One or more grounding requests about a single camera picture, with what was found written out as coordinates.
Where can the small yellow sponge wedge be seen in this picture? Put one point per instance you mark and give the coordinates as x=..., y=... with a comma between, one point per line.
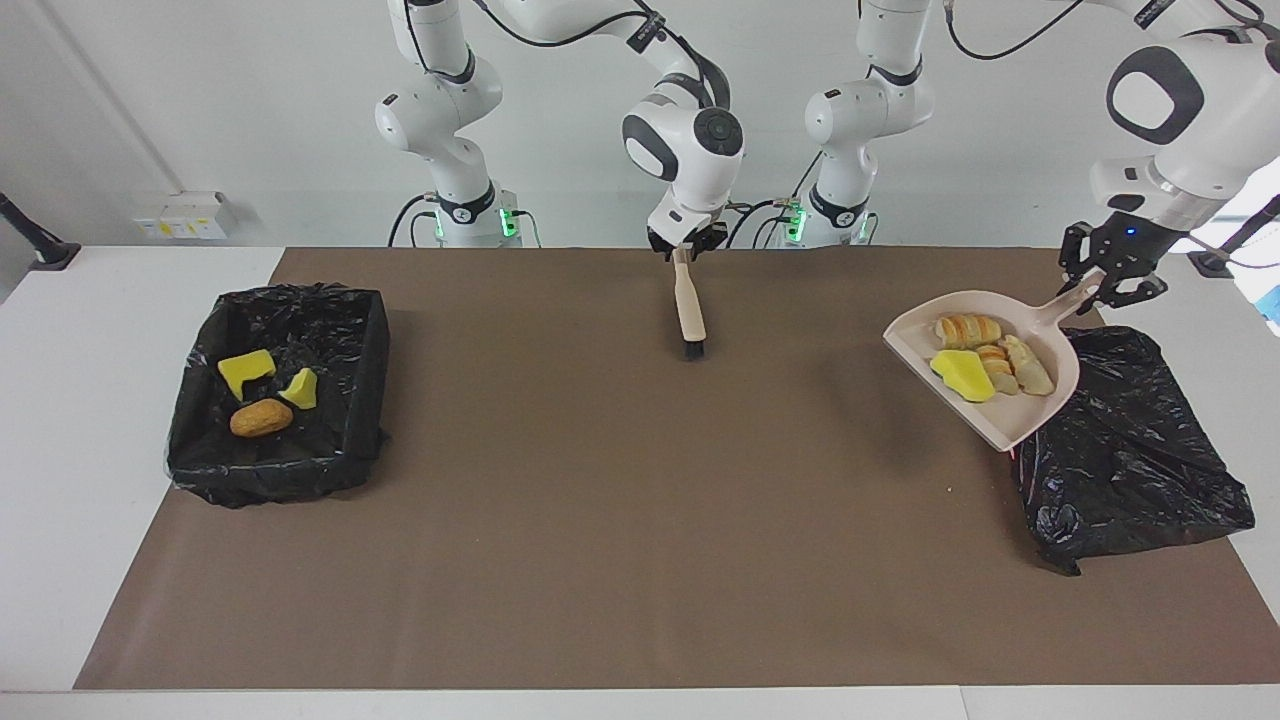
x=300, y=388

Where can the crumpled black plastic bag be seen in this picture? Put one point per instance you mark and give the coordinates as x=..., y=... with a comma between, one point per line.
x=1130, y=460

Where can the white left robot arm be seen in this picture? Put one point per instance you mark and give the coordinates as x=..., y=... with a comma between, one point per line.
x=1200, y=100

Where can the beige plastic dustpan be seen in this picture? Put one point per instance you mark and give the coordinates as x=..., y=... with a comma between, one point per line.
x=1000, y=420

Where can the rounded yellow sponge piece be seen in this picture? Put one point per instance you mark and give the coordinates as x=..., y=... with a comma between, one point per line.
x=962, y=375

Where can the striped orange toy croissant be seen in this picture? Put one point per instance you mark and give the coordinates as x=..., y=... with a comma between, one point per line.
x=965, y=328
x=997, y=370

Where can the blue object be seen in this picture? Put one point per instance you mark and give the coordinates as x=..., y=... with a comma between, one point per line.
x=1273, y=305

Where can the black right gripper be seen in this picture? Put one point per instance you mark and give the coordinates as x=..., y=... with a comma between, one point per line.
x=700, y=238

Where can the brown paper table mat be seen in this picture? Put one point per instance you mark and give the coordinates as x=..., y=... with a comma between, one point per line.
x=600, y=600

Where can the black stand foot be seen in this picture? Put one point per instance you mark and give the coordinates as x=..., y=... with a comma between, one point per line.
x=50, y=255
x=1215, y=264

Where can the notched yellow sponge piece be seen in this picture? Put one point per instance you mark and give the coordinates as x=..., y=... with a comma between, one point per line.
x=243, y=372

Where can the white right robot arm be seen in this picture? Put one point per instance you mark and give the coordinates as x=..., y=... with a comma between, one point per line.
x=690, y=150

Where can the open bin black liner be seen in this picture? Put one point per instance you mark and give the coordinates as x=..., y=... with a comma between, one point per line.
x=330, y=330

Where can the brown bread roll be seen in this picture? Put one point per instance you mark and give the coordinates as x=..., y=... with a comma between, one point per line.
x=260, y=417

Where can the pale foam chunk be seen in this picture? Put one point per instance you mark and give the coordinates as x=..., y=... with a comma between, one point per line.
x=1030, y=365

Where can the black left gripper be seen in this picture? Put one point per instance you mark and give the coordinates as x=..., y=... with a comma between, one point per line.
x=1135, y=245

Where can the beige brush black bristles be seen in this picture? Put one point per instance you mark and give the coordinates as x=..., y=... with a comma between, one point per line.
x=690, y=310

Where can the white wall outlet box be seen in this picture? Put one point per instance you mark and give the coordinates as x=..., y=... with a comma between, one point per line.
x=180, y=225

